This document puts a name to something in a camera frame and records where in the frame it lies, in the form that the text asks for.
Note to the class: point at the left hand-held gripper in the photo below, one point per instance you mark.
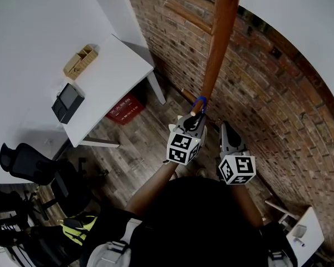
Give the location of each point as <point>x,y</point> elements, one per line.
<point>181,149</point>

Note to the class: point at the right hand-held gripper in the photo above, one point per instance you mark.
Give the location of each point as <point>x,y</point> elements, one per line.
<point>242,167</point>

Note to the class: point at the wooden coat stand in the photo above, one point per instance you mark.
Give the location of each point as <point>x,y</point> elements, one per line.
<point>220,46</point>

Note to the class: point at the person's left forearm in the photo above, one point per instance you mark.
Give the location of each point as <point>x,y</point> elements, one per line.
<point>150,190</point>

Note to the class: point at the person's right forearm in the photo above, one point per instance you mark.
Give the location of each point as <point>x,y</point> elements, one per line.
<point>246,204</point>

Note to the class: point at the yellow-green and black backpack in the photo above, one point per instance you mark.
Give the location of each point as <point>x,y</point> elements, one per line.
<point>78,229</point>

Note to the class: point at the person's light shoe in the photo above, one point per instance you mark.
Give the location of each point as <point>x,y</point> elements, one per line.
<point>201,172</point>

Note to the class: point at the red box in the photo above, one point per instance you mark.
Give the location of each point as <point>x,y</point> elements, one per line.
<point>125,108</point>

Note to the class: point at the person's black clothing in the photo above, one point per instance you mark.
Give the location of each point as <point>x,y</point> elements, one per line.
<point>195,221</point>

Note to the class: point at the white desk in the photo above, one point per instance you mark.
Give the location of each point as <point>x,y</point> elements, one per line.
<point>111,79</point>

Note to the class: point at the small white device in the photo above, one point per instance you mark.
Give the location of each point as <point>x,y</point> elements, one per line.
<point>299,231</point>

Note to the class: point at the black square device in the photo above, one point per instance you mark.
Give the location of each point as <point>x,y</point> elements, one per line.
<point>68,101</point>

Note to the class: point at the small white table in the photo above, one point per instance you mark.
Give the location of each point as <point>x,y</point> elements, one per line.
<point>307,241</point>

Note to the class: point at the light wooden organizer box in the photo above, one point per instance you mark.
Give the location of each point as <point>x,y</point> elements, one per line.
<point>79,63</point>

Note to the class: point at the black office chair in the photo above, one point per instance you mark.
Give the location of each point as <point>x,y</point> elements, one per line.
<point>28,161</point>

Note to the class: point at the black bag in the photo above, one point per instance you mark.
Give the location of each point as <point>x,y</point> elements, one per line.
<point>47,246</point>

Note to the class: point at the pale wooden stool frame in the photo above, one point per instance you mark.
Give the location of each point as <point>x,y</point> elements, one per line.
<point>278,208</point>

